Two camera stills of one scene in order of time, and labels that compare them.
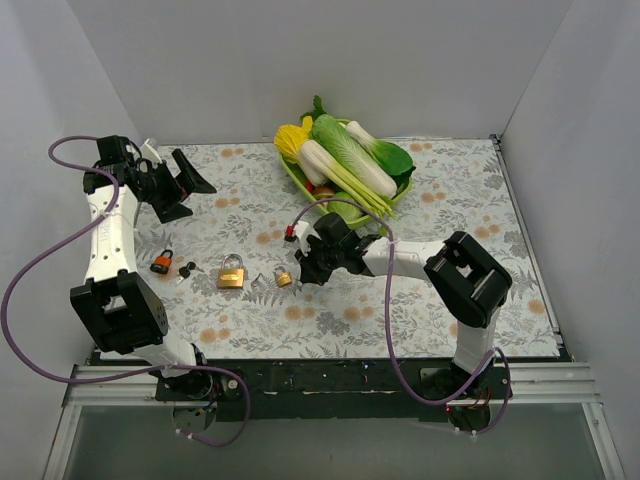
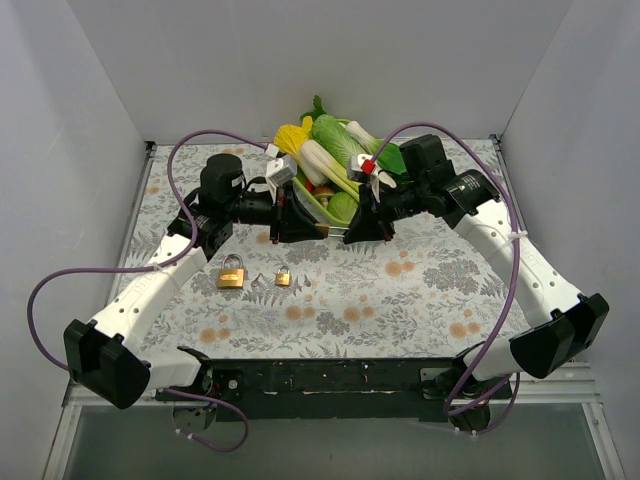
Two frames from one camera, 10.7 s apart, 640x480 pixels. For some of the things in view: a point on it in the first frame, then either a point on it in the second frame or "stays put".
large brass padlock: x=231 y=278 stays put
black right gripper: x=310 y=270 to x=378 y=215
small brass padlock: x=283 y=277 stays put
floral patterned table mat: x=234 y=290 stays put
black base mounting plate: x=333 y=390 stays put
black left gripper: x=167 y=185 to x=275 y=218
